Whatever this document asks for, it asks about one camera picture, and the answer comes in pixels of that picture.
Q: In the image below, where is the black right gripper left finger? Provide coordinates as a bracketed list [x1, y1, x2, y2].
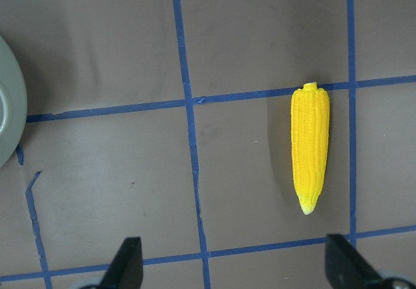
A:
[101, 237, 144, 288]

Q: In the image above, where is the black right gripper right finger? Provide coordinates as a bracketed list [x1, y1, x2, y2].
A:
[325, 234, 382, 289]

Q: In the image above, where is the yellow plastic corn cob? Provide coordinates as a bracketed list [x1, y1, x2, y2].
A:
[291, 82, 330, 215]

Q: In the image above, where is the pale green electric pot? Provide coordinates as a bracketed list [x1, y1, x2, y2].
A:
[1, 38, 27, 166]

